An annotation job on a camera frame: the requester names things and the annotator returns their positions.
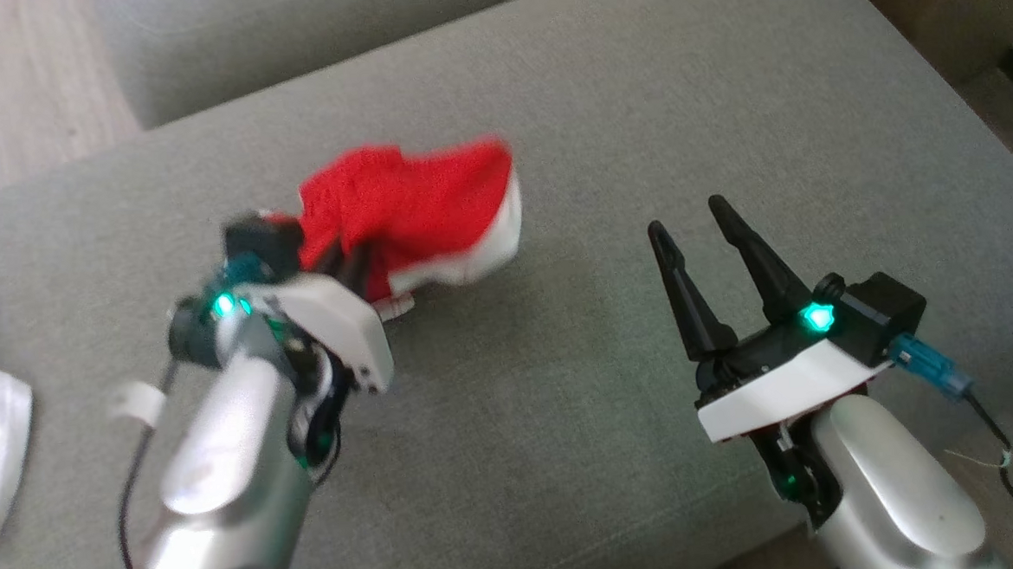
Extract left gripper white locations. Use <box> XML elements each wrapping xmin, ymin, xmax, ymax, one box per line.
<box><xmin>234</xmin><ymin>236</ymin><xmax>397</xmax><ymax>403</ymax></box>

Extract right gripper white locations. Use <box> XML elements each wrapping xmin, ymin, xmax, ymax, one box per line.
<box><xmin>645</xmin><ymin>185</ymin><xmax>902</xmax><ymax>448</ymax></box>

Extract red shorts white stripes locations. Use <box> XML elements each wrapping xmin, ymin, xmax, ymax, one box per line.
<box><xmin>293</xmin><ymin>135</ymin><xmax>528</xmax><ymax>324</ymax></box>

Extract grey sofa seat cushion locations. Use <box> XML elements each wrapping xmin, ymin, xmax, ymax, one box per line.
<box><xmin>0</xmin><ymin>0</ymin><xmax>1013</xmax><ymax>569</ymax></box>

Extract grey sofa back cushion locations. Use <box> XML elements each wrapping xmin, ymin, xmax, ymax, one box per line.
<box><xmin>93</xmin><ymin>0</ymin><xmax>606</xmax><ymax>133</ymax></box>

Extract left blue cable plug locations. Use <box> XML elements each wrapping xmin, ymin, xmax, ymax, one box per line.
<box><xmin>221</xmin><ymin>252</ymin><xmax>268</xmax><ymax>285</ymax></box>

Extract blue cable plug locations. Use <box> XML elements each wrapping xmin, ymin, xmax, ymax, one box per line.
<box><xmin>887</xmin><ymin>330</ymin><xmax>975</xmax><ymax>404</ymax></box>
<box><xmin>221</xmin><ymin>252</ymin><xmax>268</xmax><ymax>285</ymax></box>

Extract right blue cable plug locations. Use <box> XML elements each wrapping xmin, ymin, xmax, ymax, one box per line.
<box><xmin>887</xmin><ymin>330</ymin><xmax>975</xmax><ymax>404</ymax></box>

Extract white left cable tag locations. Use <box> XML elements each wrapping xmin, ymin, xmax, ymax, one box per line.
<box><xmin>105</xmin><ymin>379</ymin><xmax>169</xmax><ymax>430</ymax></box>

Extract white cable tag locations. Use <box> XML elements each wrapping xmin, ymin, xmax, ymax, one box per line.
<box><xmin>105</xmin><ymin>379</ymin><xmax>169</xmax><ymax>430</ymax></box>
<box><xmin>944</xmin><ymin>443</ymin><xmax>1013</xmax><ymax>473</ymax></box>

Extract white right cable tag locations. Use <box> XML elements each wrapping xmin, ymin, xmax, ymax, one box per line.
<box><xmin>944</xmin><ymin>443</ymin><xmax>1013</xmax><ymax>473</ymax></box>

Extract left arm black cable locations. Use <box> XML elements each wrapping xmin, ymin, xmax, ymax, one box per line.
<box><xmin>107</xmin><ymin>361</ymin><xmax>189</xmax><ymax>569</ymax></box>

